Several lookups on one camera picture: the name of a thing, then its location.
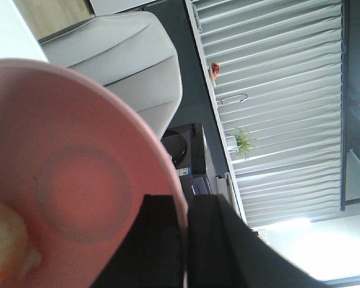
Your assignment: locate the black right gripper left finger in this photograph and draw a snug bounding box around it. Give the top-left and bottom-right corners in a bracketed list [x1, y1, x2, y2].
[92, 195, 184, 288]

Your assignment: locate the pink bowl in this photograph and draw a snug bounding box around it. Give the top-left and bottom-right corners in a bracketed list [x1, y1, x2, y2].
[0, 59, 187, 287]

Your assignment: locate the small potted plant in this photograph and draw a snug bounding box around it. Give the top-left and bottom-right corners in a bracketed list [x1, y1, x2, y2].
[226, 128, 254, 161]

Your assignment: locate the right grey chair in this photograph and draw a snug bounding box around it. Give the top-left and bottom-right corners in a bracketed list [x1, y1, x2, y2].
[40, 11, 182, 138]

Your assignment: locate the fruit plate on counter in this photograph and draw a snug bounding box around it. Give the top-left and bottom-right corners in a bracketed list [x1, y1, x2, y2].
[209, 62, 220, 87]

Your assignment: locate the dark washing machine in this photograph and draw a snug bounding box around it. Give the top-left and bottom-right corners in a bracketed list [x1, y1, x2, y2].
[161, 123, 206, 174]

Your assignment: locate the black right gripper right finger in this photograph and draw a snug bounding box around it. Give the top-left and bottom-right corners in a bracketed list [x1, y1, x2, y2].
[187, 195, 326, 287]

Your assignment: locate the shrimp piece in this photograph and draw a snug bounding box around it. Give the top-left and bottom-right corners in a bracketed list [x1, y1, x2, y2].
[0, 202, 41, 284]

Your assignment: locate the grey kitchen counter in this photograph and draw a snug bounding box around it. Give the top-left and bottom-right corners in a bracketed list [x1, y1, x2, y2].
[143, 0, 247, 223]

